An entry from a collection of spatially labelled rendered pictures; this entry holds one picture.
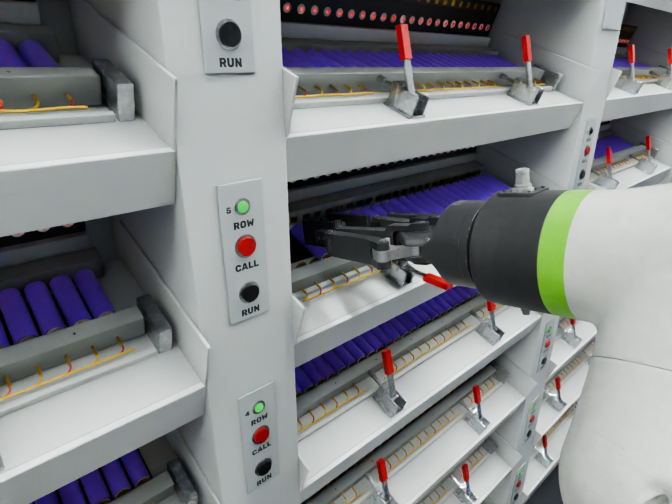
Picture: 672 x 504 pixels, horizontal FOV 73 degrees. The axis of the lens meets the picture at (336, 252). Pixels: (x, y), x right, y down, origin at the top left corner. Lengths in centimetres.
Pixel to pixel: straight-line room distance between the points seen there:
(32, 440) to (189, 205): 20
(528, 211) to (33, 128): 34
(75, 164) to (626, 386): 34
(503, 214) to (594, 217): 6
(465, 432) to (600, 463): 69
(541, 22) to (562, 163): 24
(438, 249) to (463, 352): 45
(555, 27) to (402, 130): 48
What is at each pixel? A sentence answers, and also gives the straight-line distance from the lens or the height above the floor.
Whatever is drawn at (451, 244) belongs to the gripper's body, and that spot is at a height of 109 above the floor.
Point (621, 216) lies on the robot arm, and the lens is 32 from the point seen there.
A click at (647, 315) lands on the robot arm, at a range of 30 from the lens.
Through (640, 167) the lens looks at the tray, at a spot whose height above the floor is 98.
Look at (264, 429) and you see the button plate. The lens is 49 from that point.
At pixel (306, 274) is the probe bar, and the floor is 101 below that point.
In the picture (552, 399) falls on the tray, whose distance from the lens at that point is 142.
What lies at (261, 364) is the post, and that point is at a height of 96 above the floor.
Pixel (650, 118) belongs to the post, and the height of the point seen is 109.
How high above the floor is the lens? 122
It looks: 22 degrees down
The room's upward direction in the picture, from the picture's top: straight up
